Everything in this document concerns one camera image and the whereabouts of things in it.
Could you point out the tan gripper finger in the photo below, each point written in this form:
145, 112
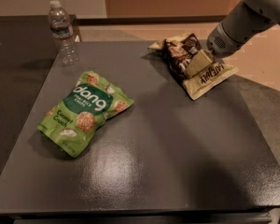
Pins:
200, 60

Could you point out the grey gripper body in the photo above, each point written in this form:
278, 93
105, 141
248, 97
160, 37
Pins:
218, 45

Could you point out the brown and cream chip bag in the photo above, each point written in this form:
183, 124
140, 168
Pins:
177, 49

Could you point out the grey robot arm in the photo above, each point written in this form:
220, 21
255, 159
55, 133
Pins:
259, 57

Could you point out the green dang chip bag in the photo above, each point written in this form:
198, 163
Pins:
73, 122

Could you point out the clear plastic water bottle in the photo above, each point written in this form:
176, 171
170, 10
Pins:
62, 32

